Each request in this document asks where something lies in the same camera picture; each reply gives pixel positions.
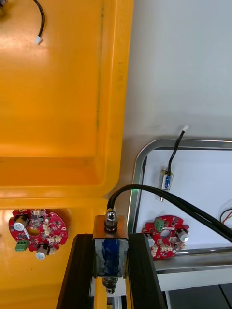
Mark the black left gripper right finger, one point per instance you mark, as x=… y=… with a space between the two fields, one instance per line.
x=142 y=277

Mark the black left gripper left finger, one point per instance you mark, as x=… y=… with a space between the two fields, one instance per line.
x=77 y=277

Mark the blue label metal solenoid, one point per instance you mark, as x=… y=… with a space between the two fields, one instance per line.
x=166 y=181
x=41 y=21
x=110 y=256

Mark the round red circuit board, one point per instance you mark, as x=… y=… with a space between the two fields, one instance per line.
x=48 y=231
x=166 y=243

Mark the yellow-orange plastic bin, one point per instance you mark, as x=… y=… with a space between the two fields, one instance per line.
x=60 y=96
x=36 y=285

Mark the steel tray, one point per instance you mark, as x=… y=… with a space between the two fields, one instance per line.
x=193 y=264

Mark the white paper sheet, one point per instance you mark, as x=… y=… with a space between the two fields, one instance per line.
x=205 y=181

